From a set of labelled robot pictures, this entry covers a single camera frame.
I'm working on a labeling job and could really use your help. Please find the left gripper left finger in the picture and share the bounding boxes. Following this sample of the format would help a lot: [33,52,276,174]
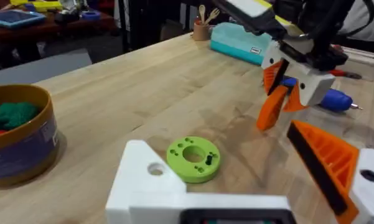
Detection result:
[105,139,188,224]

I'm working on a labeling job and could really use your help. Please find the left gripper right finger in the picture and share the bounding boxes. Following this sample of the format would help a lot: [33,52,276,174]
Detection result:
[286,119,374,224]

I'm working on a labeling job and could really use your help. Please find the blue electric screwdriver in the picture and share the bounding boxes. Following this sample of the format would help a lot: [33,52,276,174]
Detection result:
[279,76,363,113]

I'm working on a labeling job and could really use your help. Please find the green disc with holes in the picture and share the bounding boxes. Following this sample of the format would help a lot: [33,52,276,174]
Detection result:
[166,136,222,184]

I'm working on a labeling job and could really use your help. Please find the teal soft bag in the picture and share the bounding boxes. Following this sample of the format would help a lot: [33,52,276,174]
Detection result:
[210,22,273,67]

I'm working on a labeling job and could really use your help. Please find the ribbed storage box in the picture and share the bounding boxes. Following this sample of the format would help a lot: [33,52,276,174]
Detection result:
[332,45,374,82]

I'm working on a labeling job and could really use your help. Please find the right wrist flat plate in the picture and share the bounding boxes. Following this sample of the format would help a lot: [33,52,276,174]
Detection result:
[212,0,304,37]

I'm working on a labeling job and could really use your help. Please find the wooden fork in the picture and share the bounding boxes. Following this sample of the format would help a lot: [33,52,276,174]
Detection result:
[205,7,221,26]

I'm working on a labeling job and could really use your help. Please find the brown cup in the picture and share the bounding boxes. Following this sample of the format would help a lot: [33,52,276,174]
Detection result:
[192,21,212,42]

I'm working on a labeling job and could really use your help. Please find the grey flat panel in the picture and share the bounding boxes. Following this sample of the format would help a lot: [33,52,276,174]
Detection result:
[0,48,93,88]

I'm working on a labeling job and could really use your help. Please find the blue tape roll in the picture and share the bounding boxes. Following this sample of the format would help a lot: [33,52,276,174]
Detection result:
[80,10,102,21]

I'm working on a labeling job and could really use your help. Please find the dark wooden side table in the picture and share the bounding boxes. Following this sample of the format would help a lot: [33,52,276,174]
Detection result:
[0,7,116,40]

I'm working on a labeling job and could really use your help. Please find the yellow box heap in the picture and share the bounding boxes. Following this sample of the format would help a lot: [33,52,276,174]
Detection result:
[9,0,63,12]

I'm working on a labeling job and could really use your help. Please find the blue flat tray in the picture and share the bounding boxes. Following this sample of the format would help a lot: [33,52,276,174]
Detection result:
[0,9,47,29]

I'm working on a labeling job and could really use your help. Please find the red handled tool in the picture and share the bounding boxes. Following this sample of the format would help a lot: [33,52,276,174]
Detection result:
[328,68,363,80]

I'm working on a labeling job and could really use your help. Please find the black camera cable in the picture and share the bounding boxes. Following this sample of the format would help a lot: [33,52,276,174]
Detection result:
[337,0,374,39]

